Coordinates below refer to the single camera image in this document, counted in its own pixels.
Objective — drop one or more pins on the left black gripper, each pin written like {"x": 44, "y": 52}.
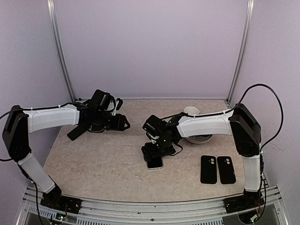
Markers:
{"x": 120, "y": 123}

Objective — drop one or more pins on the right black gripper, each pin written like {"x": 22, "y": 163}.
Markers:
{"x": 153, "y": 152}

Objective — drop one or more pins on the black smartphone white edge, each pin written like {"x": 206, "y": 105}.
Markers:
{"x": 155, "y": 164}

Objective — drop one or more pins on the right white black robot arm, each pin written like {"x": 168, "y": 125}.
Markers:
{"x": 237, "y": 122}

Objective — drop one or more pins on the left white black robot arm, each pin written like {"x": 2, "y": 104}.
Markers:
{"x": 23, "y": 121}

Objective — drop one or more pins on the black phone case left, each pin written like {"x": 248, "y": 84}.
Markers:
{"x": 208, "y": 170}

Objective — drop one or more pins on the black phone case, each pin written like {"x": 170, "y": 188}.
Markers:
{"x": 226, "y": 170}
{"x": 208, "y": 170}

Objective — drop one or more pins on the black phone case right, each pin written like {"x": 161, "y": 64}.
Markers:
{"x": 226, "y": 170}

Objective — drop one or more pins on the black smartphone upright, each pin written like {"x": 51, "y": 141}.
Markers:
{"x": 96, "y": 129}

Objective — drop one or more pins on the black smartphone tilted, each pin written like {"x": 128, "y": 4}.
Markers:
{"x": 77, "y": 131}

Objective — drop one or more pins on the white saucer plate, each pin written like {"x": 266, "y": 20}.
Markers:
{"x": 198, "y": 139}

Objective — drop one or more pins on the white blue mug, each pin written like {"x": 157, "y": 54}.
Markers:
{"x": 191, "y": 111}

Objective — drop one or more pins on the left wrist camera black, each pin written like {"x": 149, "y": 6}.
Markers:
{"x": 105, "y": 102}

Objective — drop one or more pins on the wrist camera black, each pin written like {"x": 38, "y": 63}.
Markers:
{"x": 105, "y": 102}
{"x": 154, "y": 126}

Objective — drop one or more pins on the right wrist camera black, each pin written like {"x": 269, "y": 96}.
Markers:
{"x": 154, "y": 126}

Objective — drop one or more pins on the aluminium front rail frame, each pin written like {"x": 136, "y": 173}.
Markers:
{"x": 198, "y": 212}

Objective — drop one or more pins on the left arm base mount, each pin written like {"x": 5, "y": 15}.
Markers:
{"x": 55, "y": 200}

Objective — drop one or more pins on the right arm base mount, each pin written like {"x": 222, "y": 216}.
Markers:
{"x": 242, "y": 202}

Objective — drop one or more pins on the left aluminium corner post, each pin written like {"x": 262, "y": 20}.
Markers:
{"x": 63, "y": 65}

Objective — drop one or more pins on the aluminium corner post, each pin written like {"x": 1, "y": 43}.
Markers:
{"x": 242, "y": 50}
{"x": 63, "y": 65}

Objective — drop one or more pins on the right aluminium corner post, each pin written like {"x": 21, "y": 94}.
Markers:
{"x": 242, "y": 50}

